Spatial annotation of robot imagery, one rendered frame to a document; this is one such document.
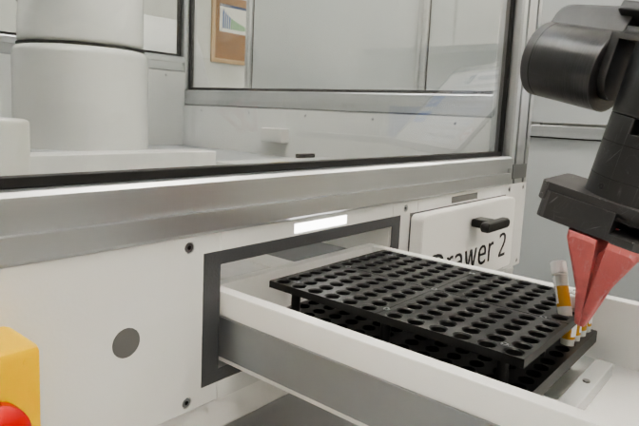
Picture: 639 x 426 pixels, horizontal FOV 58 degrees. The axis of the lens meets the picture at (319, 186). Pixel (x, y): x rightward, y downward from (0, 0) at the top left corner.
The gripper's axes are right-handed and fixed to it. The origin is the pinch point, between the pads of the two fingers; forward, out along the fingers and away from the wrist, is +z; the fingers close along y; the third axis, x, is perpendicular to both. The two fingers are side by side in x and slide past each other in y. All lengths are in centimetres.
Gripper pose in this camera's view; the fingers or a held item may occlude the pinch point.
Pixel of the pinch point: (584, 313)
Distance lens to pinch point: 48.0
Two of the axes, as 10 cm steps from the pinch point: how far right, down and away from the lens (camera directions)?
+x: 6.3, -0.9, 7.7
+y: 7.5, 3.3, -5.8
